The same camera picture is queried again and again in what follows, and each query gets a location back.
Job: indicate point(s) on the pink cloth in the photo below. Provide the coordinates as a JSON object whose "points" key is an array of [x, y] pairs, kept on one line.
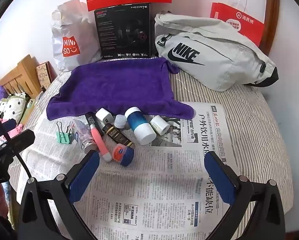
{"points": [[17, 129]]}

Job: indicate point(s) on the small white pill bottle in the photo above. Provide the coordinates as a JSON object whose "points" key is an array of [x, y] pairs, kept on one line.
{"points": [[159, 125]]}

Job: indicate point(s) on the black headphone box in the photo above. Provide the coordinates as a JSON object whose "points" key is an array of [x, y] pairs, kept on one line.
{"points": [[124, 32]]}

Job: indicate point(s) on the brown wooden frame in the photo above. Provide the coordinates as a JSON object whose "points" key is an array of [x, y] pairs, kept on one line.
{"points": [[273, 12]]}

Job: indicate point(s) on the brown cardboard box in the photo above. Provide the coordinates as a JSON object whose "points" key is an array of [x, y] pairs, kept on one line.
{"points": [[24, 75]]}

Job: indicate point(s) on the newspaper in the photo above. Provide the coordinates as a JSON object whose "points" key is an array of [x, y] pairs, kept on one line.
{"points": [[152, 180]]}

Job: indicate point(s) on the red white box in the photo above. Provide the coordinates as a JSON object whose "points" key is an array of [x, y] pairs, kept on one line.
{"points": [[249, 30]]}

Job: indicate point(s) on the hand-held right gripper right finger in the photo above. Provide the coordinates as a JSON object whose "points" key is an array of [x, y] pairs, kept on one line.
{"points": [[219, 180]]}

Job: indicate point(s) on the brown patterned box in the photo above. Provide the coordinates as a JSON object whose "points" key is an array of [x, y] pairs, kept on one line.
{"points": [[43, 73]]}

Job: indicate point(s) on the white dotted pillow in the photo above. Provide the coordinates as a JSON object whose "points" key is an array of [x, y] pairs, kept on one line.
{"points": [[12, 105]]}

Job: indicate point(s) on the pink white tube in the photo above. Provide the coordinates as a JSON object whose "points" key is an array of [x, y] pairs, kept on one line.
{"points": [[99, 140]]}

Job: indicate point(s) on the grey waist bag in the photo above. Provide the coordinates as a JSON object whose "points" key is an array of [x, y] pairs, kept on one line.
{"points": [[214, 62]]}

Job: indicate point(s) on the white usb charger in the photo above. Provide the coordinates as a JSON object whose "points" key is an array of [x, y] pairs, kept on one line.
{"points": [[105, 116]]}

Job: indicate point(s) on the black gold tube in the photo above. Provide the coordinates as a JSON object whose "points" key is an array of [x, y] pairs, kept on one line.
{"points": [[117, 135]]}

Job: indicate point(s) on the black lighter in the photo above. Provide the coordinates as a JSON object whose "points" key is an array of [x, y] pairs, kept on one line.
{"points": [[91, 120]]}

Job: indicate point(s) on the white plastic bag red logo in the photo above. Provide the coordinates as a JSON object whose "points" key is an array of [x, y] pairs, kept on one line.
{"points": [[74, 30]]}

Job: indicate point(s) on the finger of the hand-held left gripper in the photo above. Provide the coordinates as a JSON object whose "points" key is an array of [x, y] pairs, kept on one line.
{"points": [[22, 140], [8, 124]]}

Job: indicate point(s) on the purple towel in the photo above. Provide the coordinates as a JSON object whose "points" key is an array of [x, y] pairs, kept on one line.
{"points": [[114, 87]]}

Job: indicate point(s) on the green binder clip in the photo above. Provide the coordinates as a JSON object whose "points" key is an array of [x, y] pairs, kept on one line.
{"points": [[64, 137]]}

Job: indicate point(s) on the clear small bottle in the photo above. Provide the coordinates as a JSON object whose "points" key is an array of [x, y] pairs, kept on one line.
{"points": [[83, 132]]}

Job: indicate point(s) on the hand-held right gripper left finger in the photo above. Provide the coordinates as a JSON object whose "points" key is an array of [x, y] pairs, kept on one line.
{"points": [[85, 177]]}

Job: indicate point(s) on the blue white bottle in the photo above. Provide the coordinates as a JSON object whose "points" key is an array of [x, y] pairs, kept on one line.
{"points": [[139, 125]]}

